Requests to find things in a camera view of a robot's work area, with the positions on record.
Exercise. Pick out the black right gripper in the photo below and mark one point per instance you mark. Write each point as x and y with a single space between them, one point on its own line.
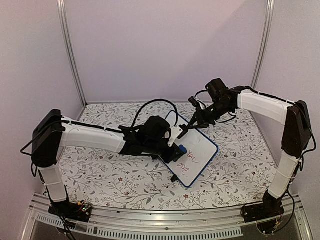
195 118

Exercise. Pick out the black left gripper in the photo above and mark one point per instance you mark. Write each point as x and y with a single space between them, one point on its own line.
170 157

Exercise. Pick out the blue whiteboard eraser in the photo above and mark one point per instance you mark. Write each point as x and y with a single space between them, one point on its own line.
182 149

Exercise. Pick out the small blue-framed whiteboard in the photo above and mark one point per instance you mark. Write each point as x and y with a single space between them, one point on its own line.
201 150

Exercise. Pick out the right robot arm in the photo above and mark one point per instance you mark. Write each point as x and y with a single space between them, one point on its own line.
297 137

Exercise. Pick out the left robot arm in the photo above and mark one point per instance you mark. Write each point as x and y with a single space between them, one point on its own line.
56 132

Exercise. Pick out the floral patterned table mat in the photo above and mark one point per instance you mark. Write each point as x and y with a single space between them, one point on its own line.
240 173

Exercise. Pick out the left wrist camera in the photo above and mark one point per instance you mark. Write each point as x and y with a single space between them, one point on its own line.
176 133

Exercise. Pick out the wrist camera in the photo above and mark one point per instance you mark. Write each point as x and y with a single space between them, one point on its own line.
176 133
197 103

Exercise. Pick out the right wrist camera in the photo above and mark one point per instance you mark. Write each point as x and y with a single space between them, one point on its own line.
197 103

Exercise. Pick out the wire whiteboard stand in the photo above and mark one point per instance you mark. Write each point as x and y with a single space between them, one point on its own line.
174 178

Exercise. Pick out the front aluminium rail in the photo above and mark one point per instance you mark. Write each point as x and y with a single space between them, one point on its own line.
225 223

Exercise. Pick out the right aluminium frame post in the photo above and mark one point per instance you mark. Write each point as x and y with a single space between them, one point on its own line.
270 4

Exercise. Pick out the aluminium frame post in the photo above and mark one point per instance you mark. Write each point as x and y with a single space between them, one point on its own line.
270 4
61 6

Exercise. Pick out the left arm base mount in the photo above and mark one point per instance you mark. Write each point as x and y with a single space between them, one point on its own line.
79 211

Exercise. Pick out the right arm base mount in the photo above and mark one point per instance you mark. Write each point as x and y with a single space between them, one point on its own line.
262 212

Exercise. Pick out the left aluminium frame post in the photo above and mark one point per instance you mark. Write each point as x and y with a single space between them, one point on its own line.
61 6

